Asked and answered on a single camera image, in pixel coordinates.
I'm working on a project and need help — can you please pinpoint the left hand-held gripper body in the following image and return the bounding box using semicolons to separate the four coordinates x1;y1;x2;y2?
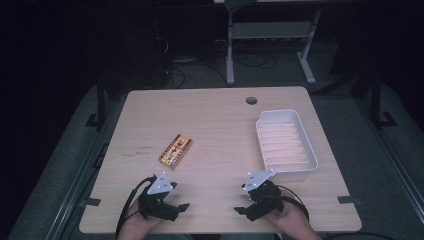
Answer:
137;171;181;222

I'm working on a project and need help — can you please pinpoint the white plastic tray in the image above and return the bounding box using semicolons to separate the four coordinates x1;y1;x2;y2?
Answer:
255;108;319;175

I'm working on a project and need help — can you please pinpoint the person's left hand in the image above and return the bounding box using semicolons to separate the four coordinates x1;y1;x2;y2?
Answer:
117;199;163;240

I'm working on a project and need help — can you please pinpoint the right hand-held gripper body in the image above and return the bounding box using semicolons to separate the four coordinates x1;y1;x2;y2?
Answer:
241;168;285;223

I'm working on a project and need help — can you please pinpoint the black metal stand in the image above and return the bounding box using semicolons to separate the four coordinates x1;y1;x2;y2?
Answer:
84;81;108;131
365;68;398;131

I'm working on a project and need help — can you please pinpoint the floor cable bundle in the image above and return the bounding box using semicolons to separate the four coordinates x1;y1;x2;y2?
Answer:
153;36;278;90

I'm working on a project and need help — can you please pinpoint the yellow patterned box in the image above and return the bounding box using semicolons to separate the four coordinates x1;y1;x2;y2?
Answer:
158;133;194;170

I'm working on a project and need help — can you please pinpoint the person's right hand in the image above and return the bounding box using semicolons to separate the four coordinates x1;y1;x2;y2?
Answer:
265;189;322;240

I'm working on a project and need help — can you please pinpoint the white metal desk frame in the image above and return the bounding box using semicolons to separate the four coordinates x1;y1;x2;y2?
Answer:
225;0;323;87

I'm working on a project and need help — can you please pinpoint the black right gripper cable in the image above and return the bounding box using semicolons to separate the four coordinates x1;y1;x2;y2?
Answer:
275;184;310;222

